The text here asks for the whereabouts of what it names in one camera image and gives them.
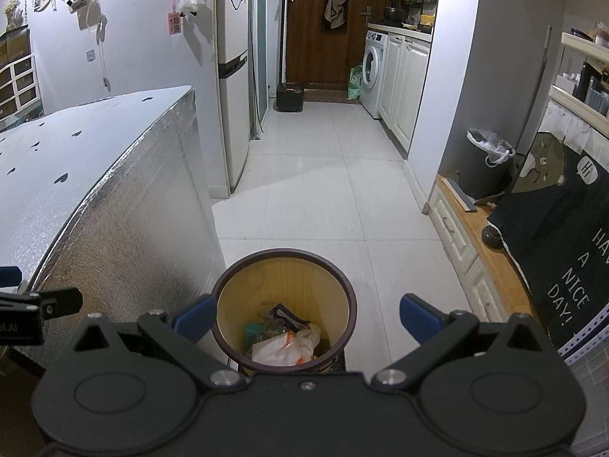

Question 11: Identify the black round object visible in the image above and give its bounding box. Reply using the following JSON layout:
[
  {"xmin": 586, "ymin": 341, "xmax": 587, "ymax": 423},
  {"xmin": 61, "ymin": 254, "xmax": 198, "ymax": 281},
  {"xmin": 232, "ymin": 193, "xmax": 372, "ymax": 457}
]
[{"xmin": 481, "ymin": 226, "xmax": 507, "ymax": 251}]

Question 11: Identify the silver foil covered table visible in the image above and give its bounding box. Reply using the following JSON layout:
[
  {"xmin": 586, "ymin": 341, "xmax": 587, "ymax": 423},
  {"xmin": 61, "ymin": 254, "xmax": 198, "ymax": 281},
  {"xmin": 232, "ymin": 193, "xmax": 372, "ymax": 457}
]
[{"xmin": 0, "ymin": 86, "xmax": 226, "ymax": 372}]

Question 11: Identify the white kitchen cabinet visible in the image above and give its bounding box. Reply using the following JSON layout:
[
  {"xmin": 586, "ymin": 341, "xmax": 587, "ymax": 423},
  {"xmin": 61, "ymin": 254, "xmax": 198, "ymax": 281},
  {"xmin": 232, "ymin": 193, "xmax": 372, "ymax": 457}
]
[{"xmin": 378, "ymin": 29, "xmax": 434, "ymax": 153}]

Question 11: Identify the white plastic bin liner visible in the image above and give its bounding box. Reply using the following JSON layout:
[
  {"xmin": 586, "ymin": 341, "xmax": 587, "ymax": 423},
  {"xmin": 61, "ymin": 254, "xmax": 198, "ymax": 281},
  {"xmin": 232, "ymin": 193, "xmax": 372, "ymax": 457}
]
[{"xmin": 467, "ymin": 128, "xmax": 517, "ymax": 167}]

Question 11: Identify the white wall shelf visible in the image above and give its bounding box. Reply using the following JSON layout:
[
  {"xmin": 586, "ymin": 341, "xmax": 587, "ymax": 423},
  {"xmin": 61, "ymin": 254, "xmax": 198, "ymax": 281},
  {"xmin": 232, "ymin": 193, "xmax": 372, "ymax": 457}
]
[{"xmin": 549, "ymin": 29, "xmax": 609, "ymax": 120}]

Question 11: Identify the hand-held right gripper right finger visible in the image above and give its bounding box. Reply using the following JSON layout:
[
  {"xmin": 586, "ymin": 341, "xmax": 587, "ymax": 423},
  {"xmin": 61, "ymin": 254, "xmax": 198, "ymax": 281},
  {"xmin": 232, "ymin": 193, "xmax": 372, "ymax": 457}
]
[{"xmin": 370, "ymin": 294, "xmax": 548, "ymax": 390}]

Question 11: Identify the brown-rimmed wooden trash bin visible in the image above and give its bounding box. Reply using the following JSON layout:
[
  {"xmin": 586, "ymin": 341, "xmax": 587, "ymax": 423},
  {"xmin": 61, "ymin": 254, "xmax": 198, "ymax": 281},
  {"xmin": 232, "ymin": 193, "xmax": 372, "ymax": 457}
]
[{"xmin": 210, "ymin": 248, "xmax": 357, "ymax": 376}]

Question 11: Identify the dried flower bunch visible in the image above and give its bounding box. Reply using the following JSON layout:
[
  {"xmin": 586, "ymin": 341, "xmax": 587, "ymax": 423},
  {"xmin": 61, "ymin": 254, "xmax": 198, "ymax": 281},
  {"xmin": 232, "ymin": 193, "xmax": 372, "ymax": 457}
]
[{"xmin": 2, "ymin": 0, "xmax": 24, "ymax": 29}]

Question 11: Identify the dark bear printed cloth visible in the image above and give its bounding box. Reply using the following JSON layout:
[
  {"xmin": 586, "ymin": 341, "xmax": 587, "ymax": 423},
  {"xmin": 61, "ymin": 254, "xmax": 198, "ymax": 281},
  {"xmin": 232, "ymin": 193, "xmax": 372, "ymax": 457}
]
[{"xmin": 488, "ymin": 131, "xmax": 609, "ymax": 358}]

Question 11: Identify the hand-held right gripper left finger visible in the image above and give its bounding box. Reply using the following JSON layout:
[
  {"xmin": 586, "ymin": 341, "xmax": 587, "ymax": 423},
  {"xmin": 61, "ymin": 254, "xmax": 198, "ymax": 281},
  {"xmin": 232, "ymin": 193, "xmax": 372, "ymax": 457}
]
[{"xmin": 71, "ymin": 294, "xmax": 246, "ymax": 388}]

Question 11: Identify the white washing machine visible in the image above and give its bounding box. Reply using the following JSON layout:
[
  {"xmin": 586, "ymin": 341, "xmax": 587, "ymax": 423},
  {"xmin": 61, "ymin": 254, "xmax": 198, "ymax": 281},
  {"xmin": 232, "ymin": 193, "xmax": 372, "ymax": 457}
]
[{"xmin": 362, "ymin": 30, "xmax": 390, "ymax": 120}]

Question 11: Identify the dark grey waste bin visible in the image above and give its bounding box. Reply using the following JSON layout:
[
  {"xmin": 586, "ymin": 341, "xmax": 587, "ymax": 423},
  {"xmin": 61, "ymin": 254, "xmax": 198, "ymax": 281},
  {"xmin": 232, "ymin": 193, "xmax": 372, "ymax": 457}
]
[{"xmin": 459, "ymin": 128, "xmax": 517, "ymax": 201}]

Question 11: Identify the green plastic bag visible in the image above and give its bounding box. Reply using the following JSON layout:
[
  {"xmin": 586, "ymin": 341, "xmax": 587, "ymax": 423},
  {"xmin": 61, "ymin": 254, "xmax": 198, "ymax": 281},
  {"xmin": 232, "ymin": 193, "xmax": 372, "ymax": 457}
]
[{"xmin": 349, "ymin": 65, "xmax": 365, "ymax": 101}]

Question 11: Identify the black floor box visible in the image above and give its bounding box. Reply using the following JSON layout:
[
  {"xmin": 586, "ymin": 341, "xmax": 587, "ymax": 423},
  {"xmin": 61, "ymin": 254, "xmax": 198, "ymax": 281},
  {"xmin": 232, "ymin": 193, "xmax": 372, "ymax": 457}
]
[{"xmin": 276, "ymin": 82, "xmax": 305, "ymax": 113}]

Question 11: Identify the white orange plastic bag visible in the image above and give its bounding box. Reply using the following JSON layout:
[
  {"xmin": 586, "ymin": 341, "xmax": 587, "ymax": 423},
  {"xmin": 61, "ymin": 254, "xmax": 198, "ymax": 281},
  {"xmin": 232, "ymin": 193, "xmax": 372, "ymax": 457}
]
[{"xmin": 251, "ymin": 324, "xmax": 323, "ymax": 367}]

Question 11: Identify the dark blue packet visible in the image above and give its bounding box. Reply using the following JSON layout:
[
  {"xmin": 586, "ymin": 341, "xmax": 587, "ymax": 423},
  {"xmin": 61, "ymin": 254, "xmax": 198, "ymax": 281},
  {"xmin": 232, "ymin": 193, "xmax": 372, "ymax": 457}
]
[{"xmin": 263, "ymin": 302, "xmax": 311, "ymax": 333}]

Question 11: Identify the silver refrigerator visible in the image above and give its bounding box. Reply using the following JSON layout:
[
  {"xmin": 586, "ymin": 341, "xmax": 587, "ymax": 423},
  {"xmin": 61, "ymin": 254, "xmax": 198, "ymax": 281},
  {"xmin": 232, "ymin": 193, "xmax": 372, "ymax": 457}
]
[{"xmin": 214, "ymin": 0, "xmax": 254, "ymax": 196}]

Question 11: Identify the white glass-pane wall cabinet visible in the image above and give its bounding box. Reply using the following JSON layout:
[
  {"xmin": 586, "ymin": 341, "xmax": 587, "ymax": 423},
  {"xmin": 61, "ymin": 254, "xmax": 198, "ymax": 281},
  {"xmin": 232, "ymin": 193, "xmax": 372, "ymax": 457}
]
[{"xmin": 0, "ymin": 52, "xmax": 41, "ymax": 127}]

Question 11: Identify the perforated printer paper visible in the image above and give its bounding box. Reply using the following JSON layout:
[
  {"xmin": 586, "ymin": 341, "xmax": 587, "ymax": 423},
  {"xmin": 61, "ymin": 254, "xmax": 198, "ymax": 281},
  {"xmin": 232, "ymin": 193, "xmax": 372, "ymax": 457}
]
[{"xmin": 556, "ymin": 314, "xmax": 609, "ymax": 453}]

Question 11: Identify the grey flat bar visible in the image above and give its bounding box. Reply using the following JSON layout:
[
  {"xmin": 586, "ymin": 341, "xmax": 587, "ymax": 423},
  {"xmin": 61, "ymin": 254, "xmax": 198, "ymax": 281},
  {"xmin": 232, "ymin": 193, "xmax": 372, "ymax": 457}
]
[{"xmin": 440, "ymin": 174, "xmax": 478, "ymax": 213}]

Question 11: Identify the white wooden-top low cabinet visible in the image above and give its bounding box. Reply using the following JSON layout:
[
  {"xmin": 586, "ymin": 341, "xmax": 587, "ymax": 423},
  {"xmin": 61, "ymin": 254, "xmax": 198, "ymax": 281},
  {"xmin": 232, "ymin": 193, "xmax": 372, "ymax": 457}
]
[{"xmin": 427, "ymin": 174, "xmax": 564, "ymax": 344}]

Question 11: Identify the brown wooden door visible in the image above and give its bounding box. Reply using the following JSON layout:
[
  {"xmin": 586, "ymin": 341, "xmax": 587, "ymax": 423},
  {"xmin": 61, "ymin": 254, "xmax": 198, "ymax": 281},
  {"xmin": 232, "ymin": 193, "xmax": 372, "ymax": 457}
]
[{"xmin": 285, "ymin": 0, "xmax": 376, "ymax": 91}]

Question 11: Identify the white lace curtain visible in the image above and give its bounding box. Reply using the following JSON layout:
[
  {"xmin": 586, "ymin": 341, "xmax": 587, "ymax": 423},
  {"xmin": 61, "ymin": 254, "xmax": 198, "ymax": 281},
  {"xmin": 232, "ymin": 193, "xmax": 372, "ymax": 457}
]
[{"xmin": 542, "ymin": 100, "xmax": 609, "ymax": 163}]

